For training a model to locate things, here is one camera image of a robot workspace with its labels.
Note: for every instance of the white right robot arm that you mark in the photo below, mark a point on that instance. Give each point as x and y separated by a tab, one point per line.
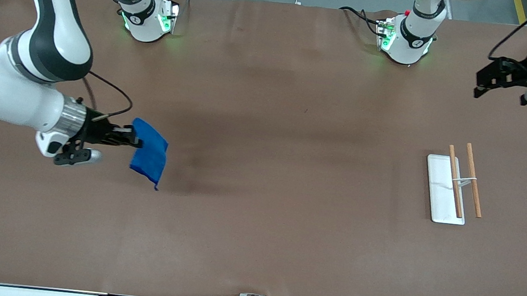
56	36

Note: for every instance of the blue towel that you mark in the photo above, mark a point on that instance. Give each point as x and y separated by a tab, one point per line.
149	151

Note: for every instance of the wooden rack rod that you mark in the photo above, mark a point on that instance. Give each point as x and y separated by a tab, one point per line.
474	183
456	186

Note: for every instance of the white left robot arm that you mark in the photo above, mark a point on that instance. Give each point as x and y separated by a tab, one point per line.
411	41

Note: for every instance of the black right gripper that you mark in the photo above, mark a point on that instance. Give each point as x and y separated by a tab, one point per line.
98	132

